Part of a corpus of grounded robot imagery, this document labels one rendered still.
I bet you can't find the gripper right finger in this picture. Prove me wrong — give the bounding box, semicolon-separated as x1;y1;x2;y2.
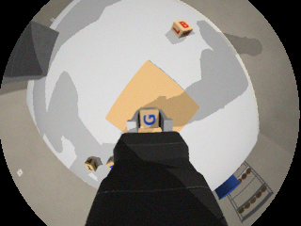
158;109;173;132

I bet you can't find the tan flat mat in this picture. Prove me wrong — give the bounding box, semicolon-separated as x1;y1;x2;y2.
105;60;199;133

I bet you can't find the tan wooden letter block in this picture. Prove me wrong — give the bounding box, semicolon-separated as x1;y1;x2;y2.
139;106;159;129
85;157;99;171
171;20;193;38
105;155;114;169

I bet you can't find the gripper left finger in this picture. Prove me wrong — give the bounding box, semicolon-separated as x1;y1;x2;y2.
126;110;140;133

